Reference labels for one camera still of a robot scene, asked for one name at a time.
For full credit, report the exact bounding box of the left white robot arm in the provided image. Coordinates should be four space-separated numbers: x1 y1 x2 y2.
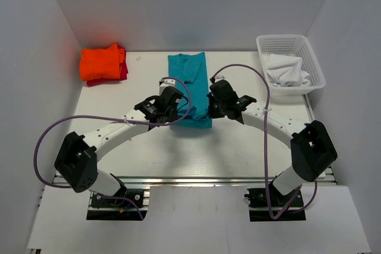
54 86 184 206

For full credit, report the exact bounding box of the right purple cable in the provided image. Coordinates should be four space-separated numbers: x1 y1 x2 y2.
213 63 318 219

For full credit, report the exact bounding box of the purple cable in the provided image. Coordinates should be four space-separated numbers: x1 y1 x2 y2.
213 63 318 219
33 77 192 219

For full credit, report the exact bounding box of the orange folded t-shirt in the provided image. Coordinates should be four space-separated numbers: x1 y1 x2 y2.
79 43 126 81

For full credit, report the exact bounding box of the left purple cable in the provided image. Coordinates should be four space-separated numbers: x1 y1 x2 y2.
33 77 192 219

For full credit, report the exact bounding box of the white crumpled t-shirt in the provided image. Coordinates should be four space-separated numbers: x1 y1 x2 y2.
265 54 311 87

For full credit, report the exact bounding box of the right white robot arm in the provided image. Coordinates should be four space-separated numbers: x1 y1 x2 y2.
208 80 338 206

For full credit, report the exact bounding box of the teal t-shirt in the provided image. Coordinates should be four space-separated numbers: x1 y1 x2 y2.
167 52 213 128

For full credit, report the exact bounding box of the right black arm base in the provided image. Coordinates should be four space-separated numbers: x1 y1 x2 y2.
242 187 307 222

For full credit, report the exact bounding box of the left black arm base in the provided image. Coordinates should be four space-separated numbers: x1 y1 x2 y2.
86 184 150 221

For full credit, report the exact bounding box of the white plastic basket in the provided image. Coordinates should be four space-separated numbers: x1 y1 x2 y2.
256 34 326 95

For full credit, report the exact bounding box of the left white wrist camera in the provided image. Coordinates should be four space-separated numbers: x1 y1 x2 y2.
159 78 176 89

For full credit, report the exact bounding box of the red folded t-shirt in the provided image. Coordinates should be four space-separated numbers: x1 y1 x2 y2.
86 45 129 87

